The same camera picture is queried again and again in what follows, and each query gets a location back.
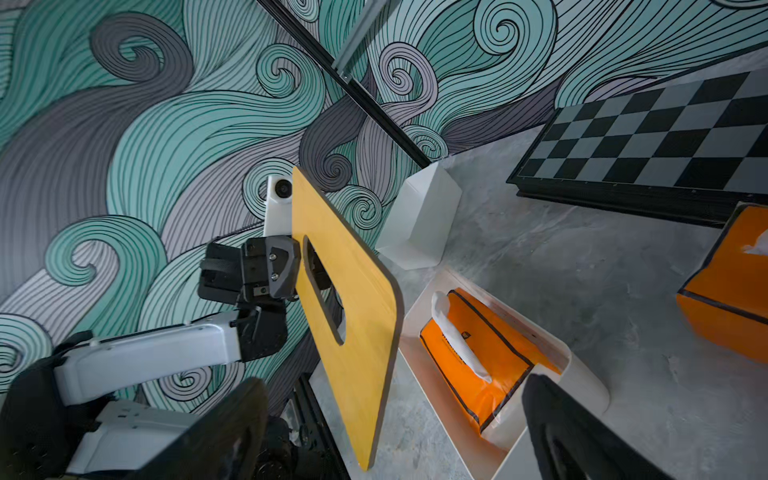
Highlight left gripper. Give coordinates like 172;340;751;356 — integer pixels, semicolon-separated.
197;235;300;306

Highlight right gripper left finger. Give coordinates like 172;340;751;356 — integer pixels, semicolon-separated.
128;378;268;479

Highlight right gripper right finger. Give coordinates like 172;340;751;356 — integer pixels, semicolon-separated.
522;374;669;479

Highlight white tissue box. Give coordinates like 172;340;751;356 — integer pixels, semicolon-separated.
375;163;462;270
400;269;610;479

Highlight orange tissue pack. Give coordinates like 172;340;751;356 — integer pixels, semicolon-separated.
419;288;562;436
676;203;767;363

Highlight yellow bamboo lid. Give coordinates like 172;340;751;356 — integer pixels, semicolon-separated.
292;168;404;471

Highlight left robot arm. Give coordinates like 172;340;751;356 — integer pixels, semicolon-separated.
1;235;301;479

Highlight black chessboard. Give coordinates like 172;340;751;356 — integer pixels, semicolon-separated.
508;70;767;226

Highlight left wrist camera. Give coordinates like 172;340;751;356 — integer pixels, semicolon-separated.
263;175;293;237

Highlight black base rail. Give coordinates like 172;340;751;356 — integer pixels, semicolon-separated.
281;373;351;480

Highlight aluminium wall rail back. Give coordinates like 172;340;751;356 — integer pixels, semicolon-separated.
332;0;389;83

